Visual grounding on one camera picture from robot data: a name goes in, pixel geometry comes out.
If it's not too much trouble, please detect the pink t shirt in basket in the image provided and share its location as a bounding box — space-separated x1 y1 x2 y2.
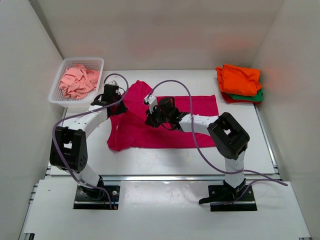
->
59 64 100 100

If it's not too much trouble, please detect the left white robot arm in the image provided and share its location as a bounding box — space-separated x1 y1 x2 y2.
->
49 81 128 199

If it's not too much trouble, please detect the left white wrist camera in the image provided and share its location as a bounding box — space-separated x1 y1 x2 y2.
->
106 80 118 86

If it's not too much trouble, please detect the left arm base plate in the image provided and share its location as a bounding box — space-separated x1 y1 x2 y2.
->
73 184 121 211

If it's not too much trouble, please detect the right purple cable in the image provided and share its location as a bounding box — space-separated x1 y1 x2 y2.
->
146 79 288 205

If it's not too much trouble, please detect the magenta t shirt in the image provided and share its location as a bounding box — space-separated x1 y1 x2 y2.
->
107 80 219 152

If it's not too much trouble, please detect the purple cable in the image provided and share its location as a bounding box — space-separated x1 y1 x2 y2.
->
146 79 288 205
51 73 130 210

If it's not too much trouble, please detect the white plastic basket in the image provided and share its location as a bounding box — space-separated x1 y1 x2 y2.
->
48 57 104 108

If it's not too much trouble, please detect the aluminium table rail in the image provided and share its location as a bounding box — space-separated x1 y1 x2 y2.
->
45 173 281 182

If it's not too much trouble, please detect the orange folded t shirt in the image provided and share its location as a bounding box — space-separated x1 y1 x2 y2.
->
215 64 262 97

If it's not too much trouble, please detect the red folded t shirt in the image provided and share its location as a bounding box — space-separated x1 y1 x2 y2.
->
221 92 261 104

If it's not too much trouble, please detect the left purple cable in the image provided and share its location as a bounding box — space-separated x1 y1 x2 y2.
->
51 73 130 210

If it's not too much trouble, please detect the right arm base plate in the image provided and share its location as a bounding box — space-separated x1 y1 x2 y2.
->
198 185 258 212

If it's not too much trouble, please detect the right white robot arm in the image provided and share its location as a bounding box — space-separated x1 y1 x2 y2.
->
143 95 250 200

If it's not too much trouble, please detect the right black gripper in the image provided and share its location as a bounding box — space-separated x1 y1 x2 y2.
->
145 104 171 129

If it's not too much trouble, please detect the green folded t shirt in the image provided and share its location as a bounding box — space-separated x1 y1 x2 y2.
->
227 88 264 103

